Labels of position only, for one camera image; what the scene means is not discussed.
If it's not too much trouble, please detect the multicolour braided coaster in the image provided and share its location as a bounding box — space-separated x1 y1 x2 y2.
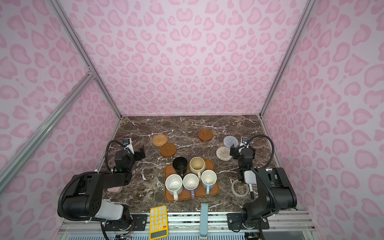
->
216 147 232 161

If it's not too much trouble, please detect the grey round coaster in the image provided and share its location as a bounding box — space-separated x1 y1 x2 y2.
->
223 136 239 149

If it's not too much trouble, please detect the woven rattan coaster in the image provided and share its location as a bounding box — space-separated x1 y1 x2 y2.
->
153 134 168 147

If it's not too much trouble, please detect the dark wooden coaster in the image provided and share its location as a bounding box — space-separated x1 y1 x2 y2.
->
161 143 177 158

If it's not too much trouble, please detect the brown wooden coaster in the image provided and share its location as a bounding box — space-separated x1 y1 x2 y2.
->
198 129 214 142

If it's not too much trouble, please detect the white mug blue handle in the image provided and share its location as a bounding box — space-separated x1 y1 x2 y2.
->
201 170 217 195

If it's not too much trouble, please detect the cream yellow mug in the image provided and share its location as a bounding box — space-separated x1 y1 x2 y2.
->
189 157 206 180

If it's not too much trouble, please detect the black mug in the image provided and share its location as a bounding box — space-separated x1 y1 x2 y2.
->
173 157 188 179

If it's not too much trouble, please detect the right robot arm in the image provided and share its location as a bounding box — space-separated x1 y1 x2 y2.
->
230 145 298 226

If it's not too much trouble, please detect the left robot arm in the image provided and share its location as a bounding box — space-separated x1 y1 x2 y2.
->
58 148 146 226

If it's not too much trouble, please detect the clear tape roll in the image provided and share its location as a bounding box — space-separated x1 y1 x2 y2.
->
231 180 250 198

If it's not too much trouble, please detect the pink pencil case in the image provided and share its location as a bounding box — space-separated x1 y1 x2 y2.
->
107 186 123 193

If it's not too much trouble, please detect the orange wooden tray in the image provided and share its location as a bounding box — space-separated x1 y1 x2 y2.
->
164 158 220 203

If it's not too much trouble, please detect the light blue bar tool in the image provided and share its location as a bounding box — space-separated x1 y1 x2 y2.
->
199 203 209 240

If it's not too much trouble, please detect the yellow calculator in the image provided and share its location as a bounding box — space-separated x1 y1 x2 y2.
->
150 206 169 240

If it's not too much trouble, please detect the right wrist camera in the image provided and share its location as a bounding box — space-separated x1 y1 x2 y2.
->
239 137 249 148

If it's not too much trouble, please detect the white mug purple handle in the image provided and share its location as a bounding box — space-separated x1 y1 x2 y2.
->
183 173 200 200

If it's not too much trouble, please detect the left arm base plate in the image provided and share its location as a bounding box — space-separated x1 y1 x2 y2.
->
105 214 147 232

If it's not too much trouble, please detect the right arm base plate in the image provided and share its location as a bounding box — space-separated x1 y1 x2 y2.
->
227 213 270 232

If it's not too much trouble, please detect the aluminium front rail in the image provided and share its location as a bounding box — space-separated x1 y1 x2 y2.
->
56 211 319 240

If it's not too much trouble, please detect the aluminium diagonal frame bar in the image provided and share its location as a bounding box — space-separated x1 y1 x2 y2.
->
1 71 94 193

